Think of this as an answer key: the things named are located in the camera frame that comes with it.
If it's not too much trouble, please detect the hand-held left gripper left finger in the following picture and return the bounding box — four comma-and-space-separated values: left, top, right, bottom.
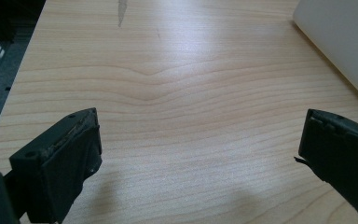
3, 107, 103, 224

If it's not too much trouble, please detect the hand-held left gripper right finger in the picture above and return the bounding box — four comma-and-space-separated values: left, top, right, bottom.
294, 108, 358, 224

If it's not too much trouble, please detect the white flat box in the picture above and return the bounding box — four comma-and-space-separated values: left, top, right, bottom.
292, 0, 358, 110

